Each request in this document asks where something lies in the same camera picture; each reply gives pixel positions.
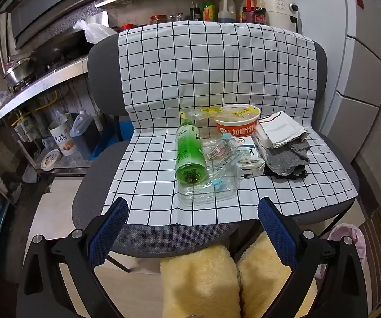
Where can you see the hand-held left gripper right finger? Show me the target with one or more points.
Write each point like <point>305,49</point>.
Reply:
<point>276,228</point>

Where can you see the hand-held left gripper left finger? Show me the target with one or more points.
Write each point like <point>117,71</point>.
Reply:
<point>109,226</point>

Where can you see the white milk carton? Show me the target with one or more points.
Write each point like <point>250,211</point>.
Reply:
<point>251,167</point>

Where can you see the clear plastic bottle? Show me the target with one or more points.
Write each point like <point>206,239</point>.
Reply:
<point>223,185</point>

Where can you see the bin with pink bag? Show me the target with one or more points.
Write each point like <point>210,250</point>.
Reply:
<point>346,235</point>

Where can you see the grey rag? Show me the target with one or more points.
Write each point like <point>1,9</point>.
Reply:
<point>286,159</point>

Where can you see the white striped towel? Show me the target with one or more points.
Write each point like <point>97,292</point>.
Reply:
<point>280,129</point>

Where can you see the orange instant noodle bowl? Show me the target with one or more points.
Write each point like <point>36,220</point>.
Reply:
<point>237,129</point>

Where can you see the green plastic bottle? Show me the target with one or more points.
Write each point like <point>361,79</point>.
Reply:
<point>187,145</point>

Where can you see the clear wrapper yellow label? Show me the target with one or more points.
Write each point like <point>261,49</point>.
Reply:
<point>203,112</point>

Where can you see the person's right leg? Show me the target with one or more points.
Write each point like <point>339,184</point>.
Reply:
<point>260,278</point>

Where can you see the person's leg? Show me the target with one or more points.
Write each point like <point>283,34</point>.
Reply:
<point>260,278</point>
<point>197,281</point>

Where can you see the striped door mat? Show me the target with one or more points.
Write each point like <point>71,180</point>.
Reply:
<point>379,255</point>

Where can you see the white bowl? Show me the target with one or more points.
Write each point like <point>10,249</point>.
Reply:
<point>50,159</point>

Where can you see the person's left leg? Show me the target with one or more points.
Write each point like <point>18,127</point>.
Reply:
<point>197,281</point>

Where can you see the blue plastic jug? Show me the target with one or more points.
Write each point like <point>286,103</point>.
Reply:
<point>84,132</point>

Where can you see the white tin can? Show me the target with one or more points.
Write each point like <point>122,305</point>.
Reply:
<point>63,135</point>

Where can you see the grey refrigerator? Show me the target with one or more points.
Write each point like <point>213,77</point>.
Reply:
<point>359,73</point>

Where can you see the steel stove counter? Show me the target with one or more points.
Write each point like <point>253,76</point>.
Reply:
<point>38,87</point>

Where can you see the grey fabric chair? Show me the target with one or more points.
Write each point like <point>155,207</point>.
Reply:
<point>104,59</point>

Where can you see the white black checkered cloth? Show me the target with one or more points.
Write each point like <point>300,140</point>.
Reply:
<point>193,73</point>

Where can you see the steel pot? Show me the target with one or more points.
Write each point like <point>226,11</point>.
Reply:
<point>18,73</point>

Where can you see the black wok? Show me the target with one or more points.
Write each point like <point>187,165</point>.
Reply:
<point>61,44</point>

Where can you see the white plastic bag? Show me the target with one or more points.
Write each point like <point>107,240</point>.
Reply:
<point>96,33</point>

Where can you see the red-lidded jar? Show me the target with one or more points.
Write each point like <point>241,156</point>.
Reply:
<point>127,27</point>
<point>158,20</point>

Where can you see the white air fryer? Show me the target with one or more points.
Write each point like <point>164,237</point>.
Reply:
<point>278,6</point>

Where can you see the small clear glass jar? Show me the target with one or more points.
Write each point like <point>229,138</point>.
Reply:
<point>174,18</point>

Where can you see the range hood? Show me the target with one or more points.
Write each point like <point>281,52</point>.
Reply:
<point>54,6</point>

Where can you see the yellow-green bottle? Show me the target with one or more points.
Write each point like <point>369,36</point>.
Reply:
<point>209,10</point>

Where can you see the dark soy sauce bottle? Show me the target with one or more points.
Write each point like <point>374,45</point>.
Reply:
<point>195,10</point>

